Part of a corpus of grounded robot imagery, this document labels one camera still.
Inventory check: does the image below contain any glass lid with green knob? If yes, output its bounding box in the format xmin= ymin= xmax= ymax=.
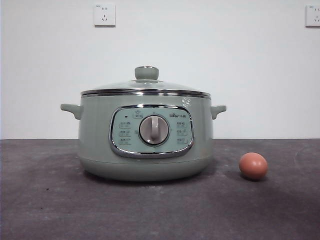
xmin=80 ymin=65 xmax=211 ymax=97

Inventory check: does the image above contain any brown egg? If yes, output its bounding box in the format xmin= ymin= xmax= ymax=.
xmin=238 ymin=152 xmax=269 ymax=181

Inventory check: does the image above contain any pale green electric cooking pot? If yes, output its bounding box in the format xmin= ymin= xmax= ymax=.
xmin=60 ymin=91 xmax=227 ymax=182

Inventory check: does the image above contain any white wall socket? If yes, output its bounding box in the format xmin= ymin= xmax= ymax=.
xmin=94 ymin=3 xmax=117 ymax=28
xmin=305 ymin=4 xmax=320 ymax=28

